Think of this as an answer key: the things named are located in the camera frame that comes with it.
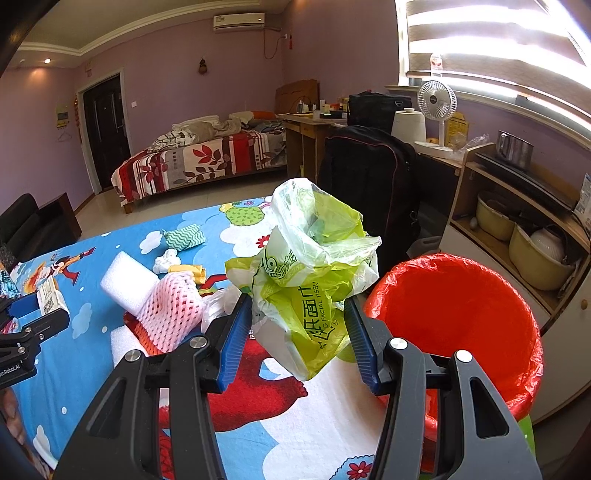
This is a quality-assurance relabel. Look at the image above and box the small paper box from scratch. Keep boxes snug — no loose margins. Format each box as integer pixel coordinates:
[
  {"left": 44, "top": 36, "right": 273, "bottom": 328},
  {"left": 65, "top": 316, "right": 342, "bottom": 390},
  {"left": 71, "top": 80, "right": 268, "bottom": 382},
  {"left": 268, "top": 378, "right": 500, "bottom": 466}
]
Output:
[{"left": 36, "top": 277, "right": 69, "bottom": 315}]

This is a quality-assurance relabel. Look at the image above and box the white foam block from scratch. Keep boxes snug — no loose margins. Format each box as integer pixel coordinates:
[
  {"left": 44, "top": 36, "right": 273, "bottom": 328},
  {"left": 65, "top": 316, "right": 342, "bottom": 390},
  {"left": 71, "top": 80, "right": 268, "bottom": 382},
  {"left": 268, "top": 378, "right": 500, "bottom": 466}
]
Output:
[{"left": 100, "top": 251, "right": 159, "bottom": 316}]

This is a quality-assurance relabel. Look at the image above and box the pink foam fruit net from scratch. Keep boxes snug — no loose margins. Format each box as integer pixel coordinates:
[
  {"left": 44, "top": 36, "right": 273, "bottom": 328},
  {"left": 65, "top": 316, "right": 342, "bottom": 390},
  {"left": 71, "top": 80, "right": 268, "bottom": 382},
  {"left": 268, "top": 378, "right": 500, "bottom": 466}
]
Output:
[{"left": 123, "top": 271, "right": 205, "bottom": 356}]

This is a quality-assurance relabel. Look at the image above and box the green zigzag cloth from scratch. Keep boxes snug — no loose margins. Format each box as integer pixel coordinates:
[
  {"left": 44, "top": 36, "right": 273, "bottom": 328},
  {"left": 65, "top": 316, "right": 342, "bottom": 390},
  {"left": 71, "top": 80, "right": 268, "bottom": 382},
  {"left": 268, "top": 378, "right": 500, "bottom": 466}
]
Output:
[{"left": 161, "top": 224, "right": 206, "bottom": 251}]

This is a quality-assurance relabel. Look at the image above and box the yellow wrapper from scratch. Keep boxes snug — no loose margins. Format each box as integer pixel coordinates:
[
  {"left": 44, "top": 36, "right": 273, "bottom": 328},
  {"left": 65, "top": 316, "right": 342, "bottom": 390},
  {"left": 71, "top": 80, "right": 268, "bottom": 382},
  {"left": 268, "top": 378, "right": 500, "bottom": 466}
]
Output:
[{"left": 168, "top": 263, "right": 208, "bottom": 286}]

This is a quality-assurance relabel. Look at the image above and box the green plastic tissue bag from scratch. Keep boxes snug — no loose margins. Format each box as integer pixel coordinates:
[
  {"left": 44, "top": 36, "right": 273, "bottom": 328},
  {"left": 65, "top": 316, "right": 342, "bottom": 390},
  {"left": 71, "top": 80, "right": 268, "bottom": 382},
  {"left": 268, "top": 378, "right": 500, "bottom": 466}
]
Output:
[{"left": 225, "top": 178, "right": 382, "bottom": 381}]

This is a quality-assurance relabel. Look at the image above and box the red lined trash bin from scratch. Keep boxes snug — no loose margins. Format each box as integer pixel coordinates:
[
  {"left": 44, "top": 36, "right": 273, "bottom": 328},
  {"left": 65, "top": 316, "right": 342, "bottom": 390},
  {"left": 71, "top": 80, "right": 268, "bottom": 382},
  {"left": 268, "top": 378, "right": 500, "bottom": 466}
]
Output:
[{"left": 363, "top": 253, "right": 544, "bottom": 447}]

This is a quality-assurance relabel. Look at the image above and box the small white tissue ball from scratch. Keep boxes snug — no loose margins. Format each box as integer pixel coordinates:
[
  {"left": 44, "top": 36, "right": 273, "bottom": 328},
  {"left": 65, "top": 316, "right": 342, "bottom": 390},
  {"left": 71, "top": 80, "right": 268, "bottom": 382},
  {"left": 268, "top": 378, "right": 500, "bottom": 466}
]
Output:
[{"left": 152, "top": 249, "right": 181, "bottom": 275}]

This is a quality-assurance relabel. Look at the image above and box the large yellow basin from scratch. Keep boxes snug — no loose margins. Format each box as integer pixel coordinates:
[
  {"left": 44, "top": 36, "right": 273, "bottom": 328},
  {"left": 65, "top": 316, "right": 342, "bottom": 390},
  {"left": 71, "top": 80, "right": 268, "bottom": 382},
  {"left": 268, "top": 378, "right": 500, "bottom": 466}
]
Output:
[{"left": 509, "top": 225, "right": 575, "bottom": 291}]

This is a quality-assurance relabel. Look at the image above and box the wooden white kitchen cabinet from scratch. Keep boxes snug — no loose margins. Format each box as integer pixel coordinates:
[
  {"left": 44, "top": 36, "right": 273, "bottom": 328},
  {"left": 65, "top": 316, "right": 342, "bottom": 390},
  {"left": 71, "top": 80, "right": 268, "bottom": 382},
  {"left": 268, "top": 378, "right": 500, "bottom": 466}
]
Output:
[{"left": 440, "top": 143, "right": 590, "bottom": 423}]

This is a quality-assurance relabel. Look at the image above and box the white bowl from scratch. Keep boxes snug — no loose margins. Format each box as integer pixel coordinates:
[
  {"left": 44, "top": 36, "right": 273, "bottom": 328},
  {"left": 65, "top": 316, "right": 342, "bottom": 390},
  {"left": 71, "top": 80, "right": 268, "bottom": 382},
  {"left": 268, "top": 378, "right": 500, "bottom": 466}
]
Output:
[{"left": 531, "top": 228, "right": 565, "bottom": 262}]

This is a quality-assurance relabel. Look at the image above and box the small yellow basin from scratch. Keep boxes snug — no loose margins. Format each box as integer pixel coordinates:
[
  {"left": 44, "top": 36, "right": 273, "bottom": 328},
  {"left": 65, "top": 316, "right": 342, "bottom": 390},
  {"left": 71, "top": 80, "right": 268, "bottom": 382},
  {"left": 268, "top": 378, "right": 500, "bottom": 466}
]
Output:
[{"left": 476, "top": 197, "right": 515, "bottom": 242}]

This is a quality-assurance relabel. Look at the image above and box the dark door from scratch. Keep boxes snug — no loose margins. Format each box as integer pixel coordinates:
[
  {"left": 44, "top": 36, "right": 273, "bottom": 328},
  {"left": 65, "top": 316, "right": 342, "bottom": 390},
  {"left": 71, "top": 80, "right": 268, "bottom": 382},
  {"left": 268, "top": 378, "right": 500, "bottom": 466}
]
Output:
[{"left": 82, "top": 73, "right": 131, "bottom": 192}]

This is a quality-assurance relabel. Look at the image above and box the bed with floral sheet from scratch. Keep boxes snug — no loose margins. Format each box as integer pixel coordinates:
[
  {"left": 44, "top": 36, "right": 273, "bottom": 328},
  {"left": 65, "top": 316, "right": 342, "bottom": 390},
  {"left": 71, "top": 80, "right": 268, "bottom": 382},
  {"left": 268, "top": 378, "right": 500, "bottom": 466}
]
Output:
[{"left": 111, "top": 111, "right": 287, "bottom": 212}]

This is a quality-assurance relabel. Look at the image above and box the white plastic packet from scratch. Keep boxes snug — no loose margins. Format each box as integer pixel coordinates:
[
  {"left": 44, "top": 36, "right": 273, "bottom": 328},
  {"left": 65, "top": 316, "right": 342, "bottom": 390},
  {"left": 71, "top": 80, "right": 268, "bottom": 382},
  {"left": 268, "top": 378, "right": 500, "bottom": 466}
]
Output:
[{"left": 574, "top": 173, "right": 591, "bottom": 228}]

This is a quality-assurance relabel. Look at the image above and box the black induction cooker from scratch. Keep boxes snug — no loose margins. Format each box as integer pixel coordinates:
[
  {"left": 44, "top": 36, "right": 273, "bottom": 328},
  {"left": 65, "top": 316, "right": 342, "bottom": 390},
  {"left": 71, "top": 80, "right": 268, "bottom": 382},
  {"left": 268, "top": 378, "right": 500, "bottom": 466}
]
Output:
[{"left": 476, "top": 153, "right": 575, "bottom": 213}]

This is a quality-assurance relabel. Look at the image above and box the black suitcase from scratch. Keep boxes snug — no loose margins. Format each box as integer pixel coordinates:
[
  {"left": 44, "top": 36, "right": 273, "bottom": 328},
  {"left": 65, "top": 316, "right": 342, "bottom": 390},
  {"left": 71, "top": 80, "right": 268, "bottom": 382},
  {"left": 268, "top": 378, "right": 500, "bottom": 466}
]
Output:
[{"left": 317, "top": 126, "right": 421, "bottom": 275}]

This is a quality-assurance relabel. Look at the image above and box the steel pot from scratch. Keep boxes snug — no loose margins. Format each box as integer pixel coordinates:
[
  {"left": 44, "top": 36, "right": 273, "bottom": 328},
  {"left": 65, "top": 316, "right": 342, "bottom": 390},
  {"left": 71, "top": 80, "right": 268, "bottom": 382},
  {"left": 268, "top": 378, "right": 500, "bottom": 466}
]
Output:
[{"left": 495, "top": 130, "right": 534, "bottom": 171}]

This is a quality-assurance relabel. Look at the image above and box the white desk fan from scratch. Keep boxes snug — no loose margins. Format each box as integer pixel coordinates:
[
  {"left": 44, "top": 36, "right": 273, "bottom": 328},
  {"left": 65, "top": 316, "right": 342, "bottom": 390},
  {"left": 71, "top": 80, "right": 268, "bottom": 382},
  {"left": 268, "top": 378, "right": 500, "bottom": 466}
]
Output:
[{"left": 414, "top": 79, "right": 457, "bottom": 159}]

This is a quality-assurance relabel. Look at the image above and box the black bag on desk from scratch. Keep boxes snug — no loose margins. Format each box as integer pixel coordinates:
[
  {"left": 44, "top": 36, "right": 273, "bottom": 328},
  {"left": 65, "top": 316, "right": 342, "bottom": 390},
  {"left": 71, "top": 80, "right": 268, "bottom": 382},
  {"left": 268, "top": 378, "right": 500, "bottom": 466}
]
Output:
[{"left": 348, "top": 91, "right": 413, "bottom": 134}]

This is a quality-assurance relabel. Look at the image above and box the wooden desk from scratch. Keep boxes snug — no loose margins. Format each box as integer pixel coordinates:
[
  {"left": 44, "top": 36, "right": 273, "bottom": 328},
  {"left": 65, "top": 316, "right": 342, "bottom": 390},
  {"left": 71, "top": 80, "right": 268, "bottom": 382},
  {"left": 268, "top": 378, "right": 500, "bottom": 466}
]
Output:
[{"left": 281, "top": 114, "right": 462, "bottom": 188}]

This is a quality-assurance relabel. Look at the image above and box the white air conditioner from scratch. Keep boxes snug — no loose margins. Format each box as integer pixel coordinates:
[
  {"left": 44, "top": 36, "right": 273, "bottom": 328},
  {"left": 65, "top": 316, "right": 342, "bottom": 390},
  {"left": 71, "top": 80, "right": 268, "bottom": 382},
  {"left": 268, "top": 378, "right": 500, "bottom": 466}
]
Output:
[{"left": 212, "top": 13, "right": 266, "bottom": 33}]

